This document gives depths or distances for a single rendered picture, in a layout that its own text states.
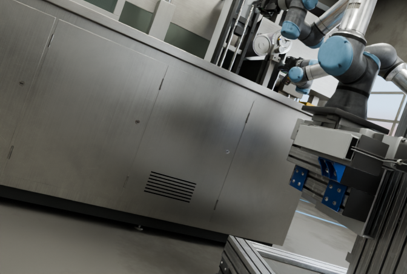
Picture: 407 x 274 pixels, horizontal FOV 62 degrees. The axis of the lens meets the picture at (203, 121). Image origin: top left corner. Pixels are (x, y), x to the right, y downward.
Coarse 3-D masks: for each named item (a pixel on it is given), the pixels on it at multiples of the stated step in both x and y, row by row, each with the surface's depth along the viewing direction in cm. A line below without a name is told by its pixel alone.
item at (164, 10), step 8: (160, 0) 185; (168, 0) 189; (160, 8) 185; (168, 8) 187; (152, 16) 191; (160, 16) 186; (168, 16) 187; (152, 24) 185; (160, 24) 186; (168, 24) 188; (152, 32) 185; (160, 32) 187; (160, 40) 188
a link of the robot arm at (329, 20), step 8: (344, 0) 132; (336, 8) 134; (344, 8) 132; (320, 16) 139; (328, 16) 135; (336, 16) 134; (312, 24) 140; (320, 24) 137; (328, 24) 136; (336, 24) 136; (312, 32) 138; (320, 32) 138; (328, 32) 139; (304, 40) 140; (312, 40) 141; (320, 40) 143; (312, 48) 147
